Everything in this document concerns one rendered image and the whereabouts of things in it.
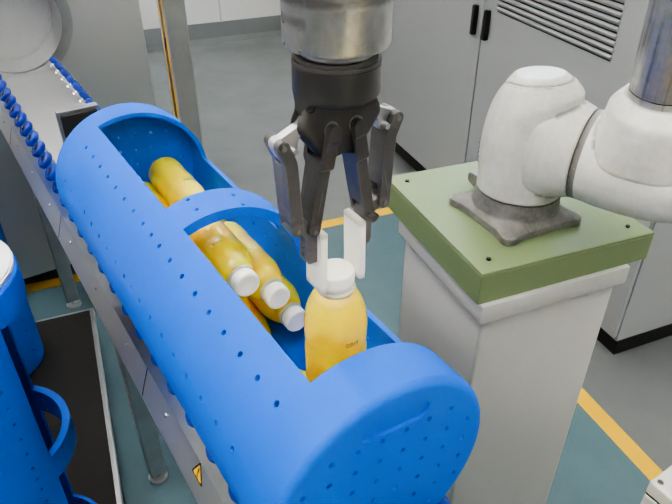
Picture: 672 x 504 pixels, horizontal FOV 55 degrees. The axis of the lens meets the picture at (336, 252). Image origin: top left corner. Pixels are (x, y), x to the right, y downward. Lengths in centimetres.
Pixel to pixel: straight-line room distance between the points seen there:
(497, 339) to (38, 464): 93
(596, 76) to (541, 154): 129
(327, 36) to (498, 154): 69
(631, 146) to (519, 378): 52
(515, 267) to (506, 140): 21
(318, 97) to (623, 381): 216
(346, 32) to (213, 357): 41
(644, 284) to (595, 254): 125
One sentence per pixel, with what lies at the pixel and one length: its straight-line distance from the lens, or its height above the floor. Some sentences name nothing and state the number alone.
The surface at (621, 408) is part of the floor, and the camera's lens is 248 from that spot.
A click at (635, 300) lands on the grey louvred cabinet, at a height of 27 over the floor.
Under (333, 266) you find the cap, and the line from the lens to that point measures 67.
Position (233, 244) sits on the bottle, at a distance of 95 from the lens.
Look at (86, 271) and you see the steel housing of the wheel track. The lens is 149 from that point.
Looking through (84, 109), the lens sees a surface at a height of 108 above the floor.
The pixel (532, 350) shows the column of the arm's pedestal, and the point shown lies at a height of 84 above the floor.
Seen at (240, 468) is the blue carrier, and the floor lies 113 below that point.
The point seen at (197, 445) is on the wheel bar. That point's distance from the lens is 103.
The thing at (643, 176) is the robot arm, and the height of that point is 124.
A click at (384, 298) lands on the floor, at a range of 272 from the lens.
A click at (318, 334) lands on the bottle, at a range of 68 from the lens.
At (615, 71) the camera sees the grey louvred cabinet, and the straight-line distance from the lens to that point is 234.
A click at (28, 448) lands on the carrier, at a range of 143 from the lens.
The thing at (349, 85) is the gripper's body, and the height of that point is 152.
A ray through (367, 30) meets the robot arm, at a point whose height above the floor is 157.
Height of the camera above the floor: 171
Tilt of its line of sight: 35 degrees down
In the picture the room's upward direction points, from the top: straight up
